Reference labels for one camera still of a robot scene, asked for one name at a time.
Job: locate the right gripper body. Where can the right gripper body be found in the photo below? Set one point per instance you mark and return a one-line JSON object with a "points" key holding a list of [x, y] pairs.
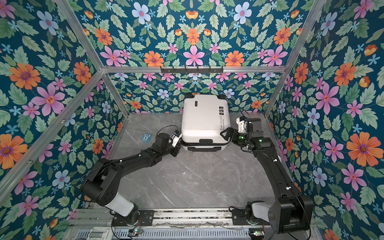
{"points": [[241, 139]]}

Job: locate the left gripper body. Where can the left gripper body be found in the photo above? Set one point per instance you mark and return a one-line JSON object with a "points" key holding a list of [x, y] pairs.
{"points": [[171, 149]]}

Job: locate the white hard-shell suitcase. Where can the white hard-shell suitcase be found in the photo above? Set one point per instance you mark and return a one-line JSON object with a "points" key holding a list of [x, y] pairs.
{"points": [[204, 118]]}

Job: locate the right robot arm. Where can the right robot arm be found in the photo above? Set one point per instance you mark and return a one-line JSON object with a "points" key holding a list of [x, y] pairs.
{"points": [[291, 210]]}

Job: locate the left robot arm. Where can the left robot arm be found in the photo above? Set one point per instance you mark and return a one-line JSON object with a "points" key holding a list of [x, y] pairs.
{"points": [[101, 184]]}

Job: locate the small teal owl toy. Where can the small teal owl toy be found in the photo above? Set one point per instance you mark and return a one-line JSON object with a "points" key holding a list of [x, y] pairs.
{"points": [[146, 138]]}

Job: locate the black hook rack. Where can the black hook rack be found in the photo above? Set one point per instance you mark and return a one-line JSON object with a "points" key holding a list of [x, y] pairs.
{"points": [[188, 70]]}

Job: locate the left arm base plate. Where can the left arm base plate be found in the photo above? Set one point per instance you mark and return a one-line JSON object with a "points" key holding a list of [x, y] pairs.
{"points": [[135, 218]]}

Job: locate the aluminium mounting rail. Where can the aluminium mounting rail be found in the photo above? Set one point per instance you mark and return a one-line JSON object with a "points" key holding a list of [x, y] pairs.
{"points": [[174, 218]]}

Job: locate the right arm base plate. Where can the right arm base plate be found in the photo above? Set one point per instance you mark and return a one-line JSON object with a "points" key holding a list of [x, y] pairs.
{"points": [[242, 217]]}

